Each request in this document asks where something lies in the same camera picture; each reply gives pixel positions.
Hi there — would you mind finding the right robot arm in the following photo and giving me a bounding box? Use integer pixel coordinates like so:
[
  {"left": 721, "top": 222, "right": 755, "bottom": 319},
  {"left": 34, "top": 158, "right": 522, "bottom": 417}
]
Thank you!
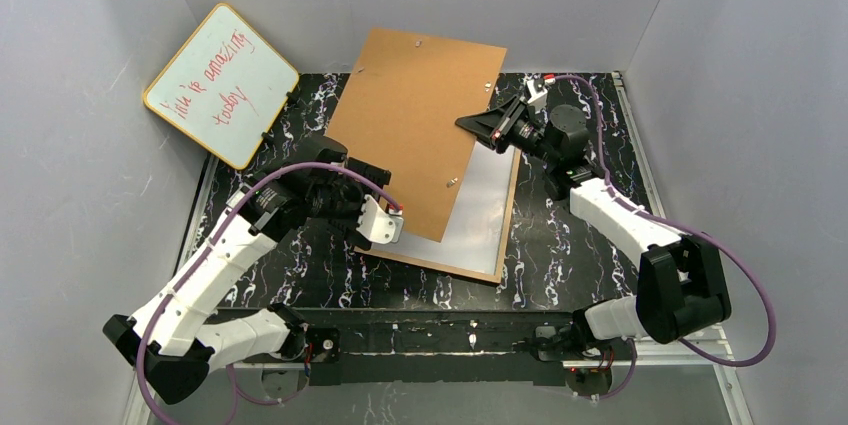
[{"left": 455, "top": 96, "right": 732, "bottom": 351}]

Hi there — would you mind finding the aluminium rail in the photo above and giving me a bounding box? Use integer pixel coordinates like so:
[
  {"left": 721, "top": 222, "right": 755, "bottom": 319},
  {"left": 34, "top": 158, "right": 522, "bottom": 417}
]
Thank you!
[{"left": 122, "top": 319, "right": 753, "bottom": 425}]

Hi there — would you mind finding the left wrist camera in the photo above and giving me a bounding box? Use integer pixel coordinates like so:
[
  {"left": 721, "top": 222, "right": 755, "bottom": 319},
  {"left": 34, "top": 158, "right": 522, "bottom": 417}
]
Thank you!
[{"left": 356, "top": 195, "right": 404, "bottom": 245}]

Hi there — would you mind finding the brown backing board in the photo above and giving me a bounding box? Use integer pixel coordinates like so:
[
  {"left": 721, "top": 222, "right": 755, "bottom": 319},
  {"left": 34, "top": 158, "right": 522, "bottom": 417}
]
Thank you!
[{"left": 325, "top": 28, "right": 507, "bottom": 241}]

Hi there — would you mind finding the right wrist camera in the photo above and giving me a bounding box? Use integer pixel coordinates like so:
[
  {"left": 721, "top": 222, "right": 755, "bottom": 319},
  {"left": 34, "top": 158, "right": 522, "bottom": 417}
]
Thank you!
[{"left": 524, "top": 74, "right": 556, "bottom": 115}]

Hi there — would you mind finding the wooden picture frame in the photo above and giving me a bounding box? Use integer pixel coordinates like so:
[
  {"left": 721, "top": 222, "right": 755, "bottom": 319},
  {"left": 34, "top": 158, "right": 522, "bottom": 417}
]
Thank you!
[{"left": 354, "top": 143, "right": 523, "bottom": 285}]

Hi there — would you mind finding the white board yellow rim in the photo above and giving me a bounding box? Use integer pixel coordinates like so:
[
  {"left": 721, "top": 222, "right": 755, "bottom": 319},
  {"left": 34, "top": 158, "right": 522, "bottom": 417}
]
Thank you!
[{"left": 142, "top": 3, "right": 300, "bottom": 170}]

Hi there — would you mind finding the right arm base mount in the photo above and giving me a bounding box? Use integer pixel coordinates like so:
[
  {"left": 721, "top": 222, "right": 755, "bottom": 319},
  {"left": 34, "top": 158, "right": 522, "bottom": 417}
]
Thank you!
[{"left": 528, "top": 325, "right": 634, "bottom": 368}]

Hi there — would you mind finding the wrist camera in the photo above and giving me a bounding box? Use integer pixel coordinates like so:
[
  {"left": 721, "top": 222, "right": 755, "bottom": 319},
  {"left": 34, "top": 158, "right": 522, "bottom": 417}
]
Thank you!
[
  {"left": 524, "top": 74, "right": 556, "bottom": 115},
  {"left": 356, "top": 195, "right": 404, "bottom": 245}
]

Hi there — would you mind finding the landscape photo print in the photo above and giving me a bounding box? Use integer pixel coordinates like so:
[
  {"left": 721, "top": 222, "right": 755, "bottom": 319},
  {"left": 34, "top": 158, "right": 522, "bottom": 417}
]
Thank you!
[{"left": 367, "top": 143, "right": 518, "bottom": 276}]

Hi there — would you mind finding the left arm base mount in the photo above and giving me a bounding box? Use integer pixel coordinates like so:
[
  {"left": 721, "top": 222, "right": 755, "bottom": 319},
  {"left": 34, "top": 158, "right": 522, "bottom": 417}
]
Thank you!
[{"left": 244, "top": 327, "right": 341, "bottom": 364}]

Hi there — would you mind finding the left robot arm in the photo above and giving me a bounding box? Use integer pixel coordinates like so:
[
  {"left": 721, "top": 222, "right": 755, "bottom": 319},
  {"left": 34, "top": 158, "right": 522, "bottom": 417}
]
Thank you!
[{"left": 103, "top": 135, "right": 403, "bottom": 405}]

